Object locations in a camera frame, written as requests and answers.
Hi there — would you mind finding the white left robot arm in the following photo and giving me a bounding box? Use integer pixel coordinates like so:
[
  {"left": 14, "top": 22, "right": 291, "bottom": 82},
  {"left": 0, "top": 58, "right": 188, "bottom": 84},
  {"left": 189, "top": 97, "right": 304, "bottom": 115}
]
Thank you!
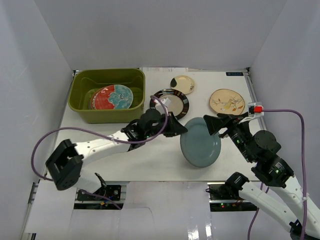
[{"left": 45, "top": 109, "right": 188, "bottom": 200}]

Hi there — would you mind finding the red and teal plate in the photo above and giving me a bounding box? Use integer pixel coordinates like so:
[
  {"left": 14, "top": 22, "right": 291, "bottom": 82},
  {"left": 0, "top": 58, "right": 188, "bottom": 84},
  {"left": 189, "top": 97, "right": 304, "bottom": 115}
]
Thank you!
[{"left": 89, "top": 84, "right": 134, "bottom": 110}]

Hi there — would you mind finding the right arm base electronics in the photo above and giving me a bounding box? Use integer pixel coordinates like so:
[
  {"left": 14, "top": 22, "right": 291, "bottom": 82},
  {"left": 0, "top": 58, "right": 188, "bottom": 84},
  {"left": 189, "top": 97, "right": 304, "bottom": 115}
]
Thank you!
[{"left": 205, "top": 183, "right": 258, "bottom": 213}]

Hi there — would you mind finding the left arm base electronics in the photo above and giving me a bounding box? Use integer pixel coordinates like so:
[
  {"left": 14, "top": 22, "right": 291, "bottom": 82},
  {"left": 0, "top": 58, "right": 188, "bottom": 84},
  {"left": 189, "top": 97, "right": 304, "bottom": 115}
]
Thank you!
[{"left": 74, "top": 184, "right": 126, "bottom": 210}]

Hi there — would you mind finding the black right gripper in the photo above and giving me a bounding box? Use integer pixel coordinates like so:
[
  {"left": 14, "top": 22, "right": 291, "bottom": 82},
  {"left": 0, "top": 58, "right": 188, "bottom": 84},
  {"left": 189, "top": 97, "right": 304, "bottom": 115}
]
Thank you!
[{"left": 202, "top": 111, "right": 254, "bottom": 163}]

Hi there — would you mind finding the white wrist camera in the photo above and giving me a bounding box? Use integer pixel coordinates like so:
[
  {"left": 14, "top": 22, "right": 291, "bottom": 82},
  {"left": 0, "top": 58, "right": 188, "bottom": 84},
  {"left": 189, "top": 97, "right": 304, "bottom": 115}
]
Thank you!
[
  {"left": 160, "top": 97, "right": 172, "bottom": 109},
  {"left": 239, "top": 102, "right": 264, "bottom": 124}
]

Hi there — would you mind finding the small cream plate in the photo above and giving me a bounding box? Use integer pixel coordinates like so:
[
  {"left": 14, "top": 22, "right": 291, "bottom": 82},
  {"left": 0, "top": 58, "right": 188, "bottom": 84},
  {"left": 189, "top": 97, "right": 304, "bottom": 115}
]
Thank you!
[{"left": 170, "top": 75, "right": 196, "bottom": 95}]

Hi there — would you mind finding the light blue plate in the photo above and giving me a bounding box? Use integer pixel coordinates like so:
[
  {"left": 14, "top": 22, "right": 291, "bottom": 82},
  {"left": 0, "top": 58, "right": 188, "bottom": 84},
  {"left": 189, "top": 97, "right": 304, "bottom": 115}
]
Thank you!
[{"left": 180, "top": 117, "right": 221, "bottom": 168}]

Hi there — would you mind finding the green plastic bin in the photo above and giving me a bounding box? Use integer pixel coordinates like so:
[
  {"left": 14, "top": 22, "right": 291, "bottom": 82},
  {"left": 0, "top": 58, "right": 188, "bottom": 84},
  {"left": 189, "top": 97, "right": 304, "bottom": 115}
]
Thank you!
[{"left": 68, "top": 68, "right": 146, "bottom": 124}]

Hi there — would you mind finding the blue table label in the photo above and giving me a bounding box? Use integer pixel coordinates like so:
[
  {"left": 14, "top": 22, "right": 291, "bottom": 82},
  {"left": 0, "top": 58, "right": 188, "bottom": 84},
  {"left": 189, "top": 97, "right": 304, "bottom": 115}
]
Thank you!
[{"left": 226, "top": 72, "right": 244, "bottom": 77}]

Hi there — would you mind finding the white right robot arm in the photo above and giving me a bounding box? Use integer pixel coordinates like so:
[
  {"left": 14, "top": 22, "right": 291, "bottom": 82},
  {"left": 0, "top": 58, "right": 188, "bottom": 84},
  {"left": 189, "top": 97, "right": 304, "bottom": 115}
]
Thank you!
[{"left": 203, "top": 113, "right": 320, "bottom": 240}]

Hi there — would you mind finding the dark striped rim plate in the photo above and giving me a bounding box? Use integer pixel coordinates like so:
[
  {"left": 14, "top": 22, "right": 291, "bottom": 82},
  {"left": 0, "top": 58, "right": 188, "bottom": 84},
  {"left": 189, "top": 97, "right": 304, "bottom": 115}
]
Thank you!
[{"left": 153, "top": 88, "right": 190, "bottom": 120}]

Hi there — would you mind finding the tan bird pattern plate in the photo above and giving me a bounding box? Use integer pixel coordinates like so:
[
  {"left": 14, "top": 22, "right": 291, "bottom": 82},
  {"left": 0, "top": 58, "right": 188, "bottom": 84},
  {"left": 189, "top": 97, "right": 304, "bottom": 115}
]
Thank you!
[{"left": 209, "top": 88, "right": 245, "bottom": 116}]

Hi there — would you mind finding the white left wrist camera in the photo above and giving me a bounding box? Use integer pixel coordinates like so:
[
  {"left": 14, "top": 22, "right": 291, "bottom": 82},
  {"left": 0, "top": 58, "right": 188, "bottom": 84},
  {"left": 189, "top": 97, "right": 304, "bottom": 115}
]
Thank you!
[{"left": 160, "top": 97, "right": 172, "bottom": 109}]

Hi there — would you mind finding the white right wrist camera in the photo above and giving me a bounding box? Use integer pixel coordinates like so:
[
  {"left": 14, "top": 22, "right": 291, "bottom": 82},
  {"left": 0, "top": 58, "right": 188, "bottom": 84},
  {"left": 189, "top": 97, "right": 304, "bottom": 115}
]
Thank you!
[{"left": 239, "top": 102, "right": 264, "bottom": 124}]

